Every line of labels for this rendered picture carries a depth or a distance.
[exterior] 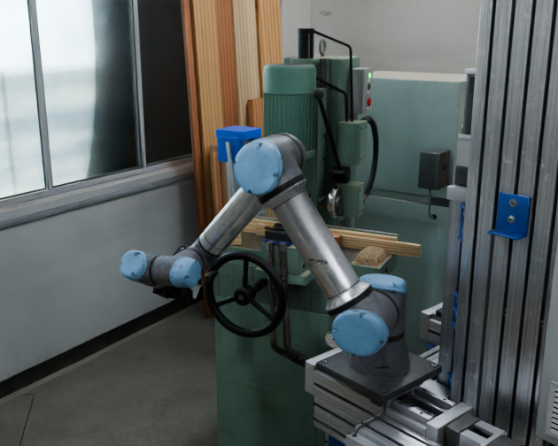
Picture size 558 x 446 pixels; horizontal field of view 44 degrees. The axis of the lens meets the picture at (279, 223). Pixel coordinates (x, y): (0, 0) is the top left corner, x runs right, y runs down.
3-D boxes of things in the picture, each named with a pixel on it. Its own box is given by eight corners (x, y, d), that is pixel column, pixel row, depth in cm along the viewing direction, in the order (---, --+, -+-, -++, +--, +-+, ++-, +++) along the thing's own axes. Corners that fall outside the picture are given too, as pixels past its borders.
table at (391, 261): (198, 268, 232) (197, 250, 230) (241, 243, 259) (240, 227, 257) (370, 296, 207) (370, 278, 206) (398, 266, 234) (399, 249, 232)
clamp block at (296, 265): (259, 269, 222) (258, 242, 219) (276, 257, 234) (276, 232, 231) (300, 276, 216) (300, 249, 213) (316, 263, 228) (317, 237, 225)
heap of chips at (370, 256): (350, 263, 219) (351, 252, 218) (364, 250, 231) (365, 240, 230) (377, 267, 215) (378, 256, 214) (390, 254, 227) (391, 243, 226)
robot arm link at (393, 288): (410, 321, 171) (413, 271, 167) (397, 343, 159) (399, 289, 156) (364, 314, 176) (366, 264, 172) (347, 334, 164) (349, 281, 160)
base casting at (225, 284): (212, 294, 244) (212, 270, 242) (281, 249, 294) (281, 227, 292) (329, 316, 226) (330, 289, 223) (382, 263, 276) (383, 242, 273)
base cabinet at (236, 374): (216, 466, 263) (211, 294, 244) (280, 396, 314) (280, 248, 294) (325, 499, 245) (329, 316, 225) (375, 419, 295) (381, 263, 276)
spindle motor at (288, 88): (254, 158, 232) (253, 65, 223) (277, 150, 247) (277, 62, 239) (303, 163, 225) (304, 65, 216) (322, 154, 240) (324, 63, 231)
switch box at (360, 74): (347, 113, 251) (348, 68, 247) (356, 110, 260) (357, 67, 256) (363, 114, 249) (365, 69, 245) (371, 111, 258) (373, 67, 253)
